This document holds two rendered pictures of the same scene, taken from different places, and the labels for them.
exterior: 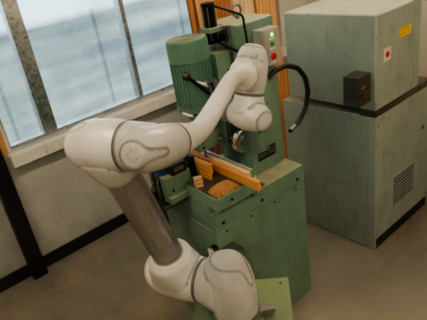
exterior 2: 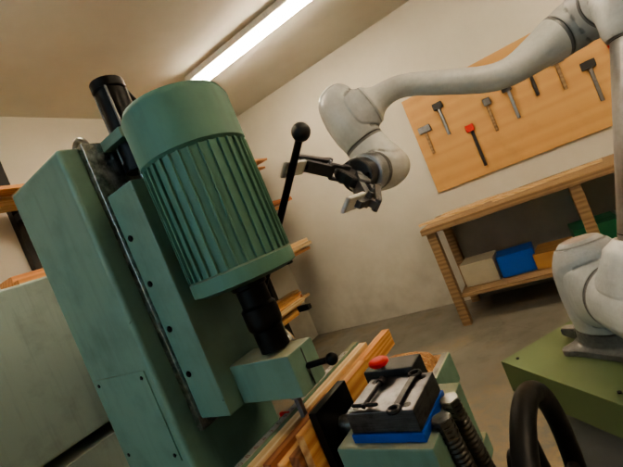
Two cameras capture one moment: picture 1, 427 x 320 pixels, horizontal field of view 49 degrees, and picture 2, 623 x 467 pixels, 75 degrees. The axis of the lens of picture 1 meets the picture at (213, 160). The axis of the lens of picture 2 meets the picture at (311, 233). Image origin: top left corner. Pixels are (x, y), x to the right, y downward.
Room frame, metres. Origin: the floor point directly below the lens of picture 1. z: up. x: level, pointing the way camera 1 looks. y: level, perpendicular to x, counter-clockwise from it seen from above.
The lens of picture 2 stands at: (2.07, 0.70, 1.24)
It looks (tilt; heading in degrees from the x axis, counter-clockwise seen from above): 1 degrees down; 249
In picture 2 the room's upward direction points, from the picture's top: 23 degrees counter-clockwise
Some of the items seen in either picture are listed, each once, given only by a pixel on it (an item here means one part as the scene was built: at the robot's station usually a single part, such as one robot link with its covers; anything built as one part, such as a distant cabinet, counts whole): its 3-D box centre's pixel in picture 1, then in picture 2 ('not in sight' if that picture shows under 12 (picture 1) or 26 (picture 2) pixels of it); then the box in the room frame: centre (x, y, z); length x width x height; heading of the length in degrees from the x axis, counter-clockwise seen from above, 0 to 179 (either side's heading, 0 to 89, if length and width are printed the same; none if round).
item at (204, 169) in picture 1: (196, 165); (344, 415); (1.90, 0.08, 0.94); 0.21 x 0.01 x 0.08; 34
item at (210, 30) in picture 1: (210, 23); (123, 127); (2.03, -0.08, 1.54); 0.08 x 0.08 x 0.17; 34
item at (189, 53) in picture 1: (192, 73); (210, 193); (1.95, 0.03, 1.35); 0.18 x 0.18 x 0.31
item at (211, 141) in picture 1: (207, 140); (278, 373); (1.96, 0.01, 1.03); 0.14 x 0.07 x 0.09; 124
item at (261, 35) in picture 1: (267, 46); not in sight; (2.01, -0.31, 1.40); 0.10 x 0.06 x 0.16; 124
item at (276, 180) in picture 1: (231, 182); not in sight; (2.02, -0.07, 0.76); 0.57 x 0.45 x 0.09; 124
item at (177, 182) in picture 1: (170, 178); (413, 444); (1.86, 0.20, 0.91); 0.15 x 0.14 x 0.09; 34
